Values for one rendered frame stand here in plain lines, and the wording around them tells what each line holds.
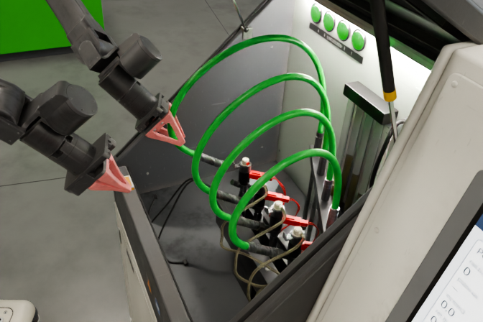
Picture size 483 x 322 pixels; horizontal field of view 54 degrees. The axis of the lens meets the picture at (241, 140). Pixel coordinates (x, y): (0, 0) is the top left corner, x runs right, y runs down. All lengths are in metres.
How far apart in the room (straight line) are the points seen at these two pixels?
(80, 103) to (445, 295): 0.58
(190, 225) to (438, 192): 0.82
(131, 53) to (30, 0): 3.29
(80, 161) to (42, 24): 3.48
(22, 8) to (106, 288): 2.56
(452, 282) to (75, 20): 0.81
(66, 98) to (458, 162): 0.55
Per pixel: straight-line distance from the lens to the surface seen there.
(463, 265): 0.69
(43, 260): 2.49
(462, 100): 0.68
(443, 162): 0.69
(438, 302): 0.72
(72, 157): 0.80
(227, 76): 1.34
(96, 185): 0.83
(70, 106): 0.74
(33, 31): 4.26
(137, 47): 0.91
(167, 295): 1.05
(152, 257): 1.12
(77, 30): 1.00
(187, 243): 1.31
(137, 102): 0.94
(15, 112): 0.77
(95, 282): 2.34
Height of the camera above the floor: 1.79
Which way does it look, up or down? 35 degrees down
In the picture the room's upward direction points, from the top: 4 degrees clockwise
